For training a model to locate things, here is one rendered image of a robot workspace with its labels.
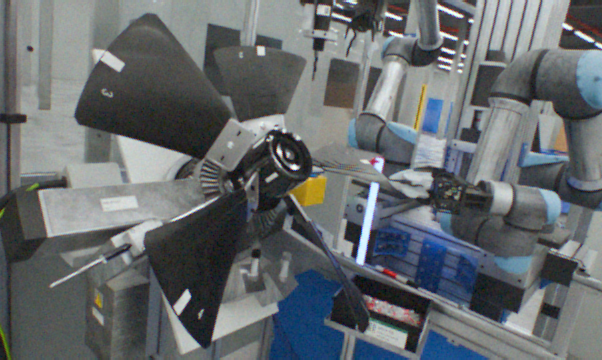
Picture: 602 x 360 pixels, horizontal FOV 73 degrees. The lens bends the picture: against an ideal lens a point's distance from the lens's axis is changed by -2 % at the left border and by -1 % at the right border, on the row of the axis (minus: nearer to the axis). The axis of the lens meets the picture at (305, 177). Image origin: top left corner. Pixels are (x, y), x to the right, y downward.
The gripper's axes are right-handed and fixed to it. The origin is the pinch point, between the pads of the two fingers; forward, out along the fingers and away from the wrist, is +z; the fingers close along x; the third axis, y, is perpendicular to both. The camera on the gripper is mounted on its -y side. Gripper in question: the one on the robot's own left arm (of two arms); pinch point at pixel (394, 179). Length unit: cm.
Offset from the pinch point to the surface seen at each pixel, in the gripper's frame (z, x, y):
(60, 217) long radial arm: 54, 3, 37
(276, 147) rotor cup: 25.6, -7.1, 15.9
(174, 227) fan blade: 35, -1, 41
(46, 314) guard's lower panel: 94, 65, -10
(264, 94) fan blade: 31.7, -14.1, -0.8
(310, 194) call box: 18.7, 19.5, -33.5
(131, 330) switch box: 56, 45, 11
